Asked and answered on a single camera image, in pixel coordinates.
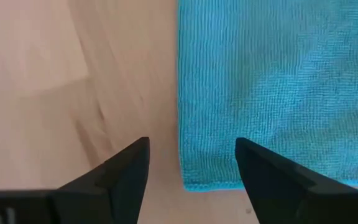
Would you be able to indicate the dark teal microfiber towel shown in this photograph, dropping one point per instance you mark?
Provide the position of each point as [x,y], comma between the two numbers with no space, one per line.
[275,77]

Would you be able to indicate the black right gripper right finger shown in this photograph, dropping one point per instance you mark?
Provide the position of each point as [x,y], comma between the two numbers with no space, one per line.
[291,199]

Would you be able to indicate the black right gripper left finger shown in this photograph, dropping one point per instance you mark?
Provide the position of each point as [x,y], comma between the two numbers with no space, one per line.
[89,202]

